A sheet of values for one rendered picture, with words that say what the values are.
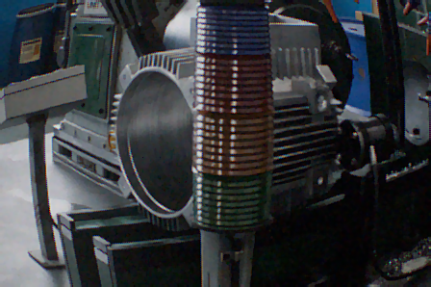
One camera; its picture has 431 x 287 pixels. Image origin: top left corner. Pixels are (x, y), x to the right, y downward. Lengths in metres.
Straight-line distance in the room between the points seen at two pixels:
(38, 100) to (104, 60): 0.48
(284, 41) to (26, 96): 0.35
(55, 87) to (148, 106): 0.15
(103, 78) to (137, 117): 0.51
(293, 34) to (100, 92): 0.62
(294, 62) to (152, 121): 0.18
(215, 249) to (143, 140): 0.42
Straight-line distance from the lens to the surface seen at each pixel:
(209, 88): 0.90
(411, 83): 1.59
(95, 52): 1.86
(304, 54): 1.31
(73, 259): 1.27
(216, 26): 0.89
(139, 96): 1.32
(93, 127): 1.90
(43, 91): 1.38
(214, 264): 0.95
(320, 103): 1.28
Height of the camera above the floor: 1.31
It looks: 14 degrees down
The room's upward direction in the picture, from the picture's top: 1 degrees clockwise
